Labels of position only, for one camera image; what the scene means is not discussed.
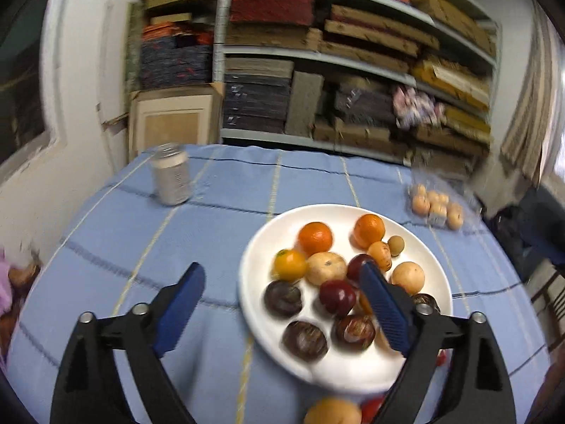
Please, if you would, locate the dark red plum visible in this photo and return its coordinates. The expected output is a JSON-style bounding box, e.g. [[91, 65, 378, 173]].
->
[[319, 279, 357, 316], [346, 254, 376, 283]]

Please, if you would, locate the white jar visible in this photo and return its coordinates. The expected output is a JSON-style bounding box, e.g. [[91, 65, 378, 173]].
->
[[150, 142, 194, 206]]

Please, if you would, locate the tan passion fruit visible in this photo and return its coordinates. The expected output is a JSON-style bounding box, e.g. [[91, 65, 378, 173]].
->
[[304, 398, 363, 424], [391, 261, 426, 296], [367, 241, 393, 272], [306, 252, 348, 286]]

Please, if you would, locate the white metal shelf rack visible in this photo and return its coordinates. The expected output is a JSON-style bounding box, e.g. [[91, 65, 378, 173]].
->
[[212, 0, 501, 169]]

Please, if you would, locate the stack of dark grey boxes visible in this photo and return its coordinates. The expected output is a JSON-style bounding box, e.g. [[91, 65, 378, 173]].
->
[[222, 73, 292, 134]]

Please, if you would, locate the white leaning board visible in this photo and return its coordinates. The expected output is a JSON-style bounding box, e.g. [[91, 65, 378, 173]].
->
[[98, 0, 133, 164]]

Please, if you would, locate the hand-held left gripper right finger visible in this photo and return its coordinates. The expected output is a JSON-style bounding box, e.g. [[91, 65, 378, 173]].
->
[[357, 261, 517, 424]]

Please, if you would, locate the stack of dark wooden boxes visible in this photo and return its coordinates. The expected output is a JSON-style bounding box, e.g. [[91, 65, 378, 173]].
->
[[333, 77, 398, 129]]

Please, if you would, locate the beige patterned curtain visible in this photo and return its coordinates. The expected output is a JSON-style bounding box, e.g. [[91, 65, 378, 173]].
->
[[501, 4, 559, 186]]

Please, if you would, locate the tan perforated upright box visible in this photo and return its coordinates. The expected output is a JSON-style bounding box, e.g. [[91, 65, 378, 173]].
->
[[285, 71, 326, 137]]

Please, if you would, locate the pink cloth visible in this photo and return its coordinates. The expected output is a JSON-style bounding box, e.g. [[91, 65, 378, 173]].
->
[[0, 247, 20, 376]]

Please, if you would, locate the stack of brown flat boxes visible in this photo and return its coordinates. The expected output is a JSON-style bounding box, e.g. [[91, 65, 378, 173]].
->
[[320, 4, 440, 73]]

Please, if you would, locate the pink plastic bag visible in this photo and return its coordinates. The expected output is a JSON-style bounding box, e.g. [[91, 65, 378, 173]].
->
[[392, 86, 446, 130]]

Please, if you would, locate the white framed window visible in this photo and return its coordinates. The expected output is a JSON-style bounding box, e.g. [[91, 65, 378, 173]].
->
[[0, 0, 60, 182]]

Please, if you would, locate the clear plastic clamshell box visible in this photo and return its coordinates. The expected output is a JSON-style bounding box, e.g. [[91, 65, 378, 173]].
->
[[406, 163, 477, 230]]

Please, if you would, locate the black jacket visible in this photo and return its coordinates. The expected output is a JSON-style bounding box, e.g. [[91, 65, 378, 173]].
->
[[488, 185, 565, 279]]

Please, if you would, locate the stack of blue patterned boxes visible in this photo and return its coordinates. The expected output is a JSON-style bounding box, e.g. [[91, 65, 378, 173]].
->
[[140, 24, 215, 91]]

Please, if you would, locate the red patterned box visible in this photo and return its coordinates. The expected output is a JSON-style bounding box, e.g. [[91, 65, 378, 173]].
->
[[228, 0, 316, 26]]

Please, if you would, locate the wooden chair with cushion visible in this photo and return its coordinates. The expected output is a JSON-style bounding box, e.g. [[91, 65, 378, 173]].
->
[[525, 258, 565, 319]]

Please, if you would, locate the dark brown water chestnut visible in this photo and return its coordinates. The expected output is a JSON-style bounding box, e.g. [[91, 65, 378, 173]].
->
[[264, 279, 304, 317], [410, 293, 442, 316], [331, 313, 377, 352], [282, 320, 329, 361]]

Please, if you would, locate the small yellow-orange tangerine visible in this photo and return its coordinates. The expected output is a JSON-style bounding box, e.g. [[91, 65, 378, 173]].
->
[[273, 249, 307, 281]]

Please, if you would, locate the stack of yellow flat boxes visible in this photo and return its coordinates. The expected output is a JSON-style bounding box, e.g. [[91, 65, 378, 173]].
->
[[412, 55, 493, 113]]

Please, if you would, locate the white oval plate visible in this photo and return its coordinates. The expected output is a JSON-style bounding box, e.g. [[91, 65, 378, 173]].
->
[[238, 204, 454, 395]]

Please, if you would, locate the stack of worn brown boxes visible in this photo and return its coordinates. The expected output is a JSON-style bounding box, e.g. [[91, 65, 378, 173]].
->
[[410, 106, 493, 173]]

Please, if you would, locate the green marbled panel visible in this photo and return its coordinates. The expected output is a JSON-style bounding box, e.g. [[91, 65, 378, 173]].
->
[[125, 2, 144, 93]]

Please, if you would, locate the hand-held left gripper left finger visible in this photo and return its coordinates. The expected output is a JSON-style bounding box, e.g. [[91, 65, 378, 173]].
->
[[49, 261, 207, 424]]

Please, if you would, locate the cardboard box with frame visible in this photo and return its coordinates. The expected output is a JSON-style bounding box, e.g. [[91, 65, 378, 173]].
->
[[128, 82, 224, 160]]

